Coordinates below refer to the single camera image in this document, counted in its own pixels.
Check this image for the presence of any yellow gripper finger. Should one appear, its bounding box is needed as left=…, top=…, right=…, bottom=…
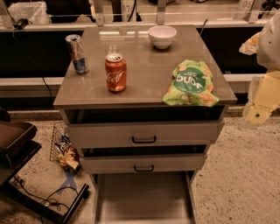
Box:
left=242, top=71, right=280, bottom=125

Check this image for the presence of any orange coke can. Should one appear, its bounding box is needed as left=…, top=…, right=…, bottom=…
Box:
left=105, top=53, right=127, bottom=92

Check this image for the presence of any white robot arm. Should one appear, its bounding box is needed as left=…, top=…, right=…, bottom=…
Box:
left=239, top=10, right=280, bottom=125

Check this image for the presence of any grey drawer cabinet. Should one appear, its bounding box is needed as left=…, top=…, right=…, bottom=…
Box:
left=52, top=24, right=238, bottom=224

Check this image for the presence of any open bottom drawer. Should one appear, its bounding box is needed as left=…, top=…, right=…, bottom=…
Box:
left=93, top=171, right=198, bottom=224

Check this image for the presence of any silver blue energy drink can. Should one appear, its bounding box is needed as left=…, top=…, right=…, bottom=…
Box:
left=66, top=34, right=88, bottom=74

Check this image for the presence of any green chip bag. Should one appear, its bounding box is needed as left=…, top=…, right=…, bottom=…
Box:
left=163, top=59, right=219, bottom=107

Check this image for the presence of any white ceramic bowl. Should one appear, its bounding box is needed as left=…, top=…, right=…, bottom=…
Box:
left=148, top=25, right=177, bottom=49

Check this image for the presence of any blue snack bag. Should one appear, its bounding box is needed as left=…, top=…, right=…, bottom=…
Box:
left=54, top=134, right=71, bottom=153

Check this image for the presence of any yellow crumpled snack bag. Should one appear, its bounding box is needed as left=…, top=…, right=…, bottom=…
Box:
left=58, top=147, right=80, bottom=171

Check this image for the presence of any top drawer with black handle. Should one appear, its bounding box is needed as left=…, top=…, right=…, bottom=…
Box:
left=66, top=121, right=224, bottom=149

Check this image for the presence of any drawer with black handle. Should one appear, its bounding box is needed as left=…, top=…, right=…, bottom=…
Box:
left=66, top=121, right=224, bottom=149
left=80, top=153, right=206, bottom=174

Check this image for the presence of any middle drawer with black handle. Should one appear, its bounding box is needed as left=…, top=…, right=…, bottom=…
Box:
left=80, top=153, right=206, bottom=174

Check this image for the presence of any wire basket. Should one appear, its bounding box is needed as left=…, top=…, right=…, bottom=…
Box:
left=50, top=122, right=65, bottom=165

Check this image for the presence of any black cable on floor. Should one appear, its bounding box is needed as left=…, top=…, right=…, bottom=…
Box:
left=11, top=174, right=80, bottom=214

